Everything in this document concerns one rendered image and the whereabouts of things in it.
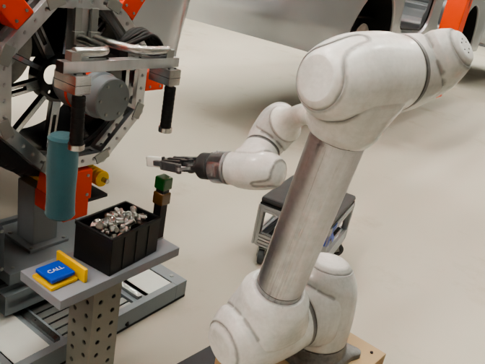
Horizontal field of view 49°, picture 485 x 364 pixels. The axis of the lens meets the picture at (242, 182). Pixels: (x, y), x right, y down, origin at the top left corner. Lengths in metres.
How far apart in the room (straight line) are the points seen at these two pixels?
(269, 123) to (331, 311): 0.51
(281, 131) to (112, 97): 0.51
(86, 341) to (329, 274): 0.75
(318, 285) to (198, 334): 0.89
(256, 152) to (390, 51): 0.60
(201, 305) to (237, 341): 1.07
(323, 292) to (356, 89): 0.58
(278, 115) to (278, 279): 0.51
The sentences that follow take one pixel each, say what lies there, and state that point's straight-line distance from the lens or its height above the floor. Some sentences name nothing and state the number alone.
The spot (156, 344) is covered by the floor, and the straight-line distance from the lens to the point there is 1.98.
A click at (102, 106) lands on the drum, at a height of 0.83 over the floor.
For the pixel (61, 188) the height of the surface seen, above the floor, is 0.59.
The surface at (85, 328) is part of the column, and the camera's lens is 1.65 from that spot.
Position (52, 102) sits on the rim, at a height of 0.77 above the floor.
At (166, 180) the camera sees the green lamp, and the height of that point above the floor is 0.66.
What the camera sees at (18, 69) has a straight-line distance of 2.21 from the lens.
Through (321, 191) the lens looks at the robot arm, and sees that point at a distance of 0.93.
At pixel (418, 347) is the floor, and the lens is 2.33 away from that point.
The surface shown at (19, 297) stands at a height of 0.15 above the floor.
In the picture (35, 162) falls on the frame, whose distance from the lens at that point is 1.69.
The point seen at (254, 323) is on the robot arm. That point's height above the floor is 0.61.
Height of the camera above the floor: 1.28
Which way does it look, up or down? 22 degrees down
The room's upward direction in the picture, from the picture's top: 11 degrees clockwise
